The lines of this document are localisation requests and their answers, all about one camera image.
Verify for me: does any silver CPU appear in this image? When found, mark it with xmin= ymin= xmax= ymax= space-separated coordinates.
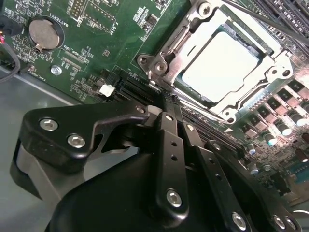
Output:
xmin=180 ymin=24 xmax=275 ymax=103

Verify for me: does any metal socket cover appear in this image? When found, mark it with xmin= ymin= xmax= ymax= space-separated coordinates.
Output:
xmin=154 ymin=4 xmax=294 ymax=121

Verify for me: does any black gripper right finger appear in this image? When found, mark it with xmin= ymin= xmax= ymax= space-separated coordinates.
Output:
xmin=172 ymin=95 xmax=304 ymax=232

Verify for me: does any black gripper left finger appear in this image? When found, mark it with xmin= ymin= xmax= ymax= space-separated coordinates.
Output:
xmin=9 ymin=93 xmax=191 ymax=222

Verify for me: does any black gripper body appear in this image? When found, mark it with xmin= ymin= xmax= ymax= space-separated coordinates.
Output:
xmin=48 ymin=148 xmax=232 ymax=232

